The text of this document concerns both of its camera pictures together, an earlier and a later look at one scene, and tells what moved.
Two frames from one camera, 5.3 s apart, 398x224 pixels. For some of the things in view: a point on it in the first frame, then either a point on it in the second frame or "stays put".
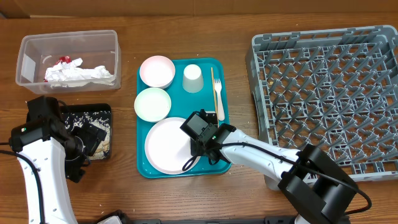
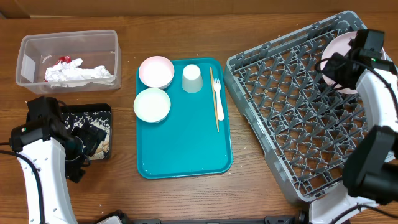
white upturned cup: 193,81 stays put
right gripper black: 194,150 to 330,70
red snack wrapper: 66,59 stays put
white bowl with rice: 152,104 stays put
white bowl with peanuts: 157,71 stays put
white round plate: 167,146 to 337,44
